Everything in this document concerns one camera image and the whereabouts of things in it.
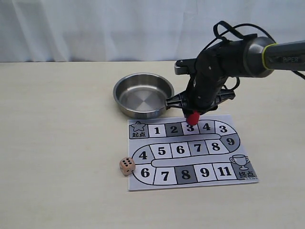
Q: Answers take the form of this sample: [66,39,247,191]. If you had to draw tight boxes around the red cylinder game piece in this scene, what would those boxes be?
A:
[186,111,200,126]

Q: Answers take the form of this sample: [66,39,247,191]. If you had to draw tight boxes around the printed paper game board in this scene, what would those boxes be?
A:
[128,114,259,191]

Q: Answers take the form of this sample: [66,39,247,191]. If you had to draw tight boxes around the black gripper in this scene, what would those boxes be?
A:
[165,76,235,117]

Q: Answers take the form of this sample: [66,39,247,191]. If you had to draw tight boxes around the stainless steel round bowl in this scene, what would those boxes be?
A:
[113,73,174,119]

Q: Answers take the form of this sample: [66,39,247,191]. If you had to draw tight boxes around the wooden die black pips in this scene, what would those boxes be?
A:
[119,156,135,176]

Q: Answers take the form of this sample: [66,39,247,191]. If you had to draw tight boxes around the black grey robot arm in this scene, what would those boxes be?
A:
[165,37,305,117]

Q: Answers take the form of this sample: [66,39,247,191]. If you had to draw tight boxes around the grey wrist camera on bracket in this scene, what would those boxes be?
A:
[174,58,197,75]

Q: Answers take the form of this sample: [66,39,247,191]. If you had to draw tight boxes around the black cable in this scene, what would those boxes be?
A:
[190,21,305,91]

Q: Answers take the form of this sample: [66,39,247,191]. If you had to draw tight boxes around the white fabric backdrop curtain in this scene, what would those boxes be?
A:
[0,0,305,62]

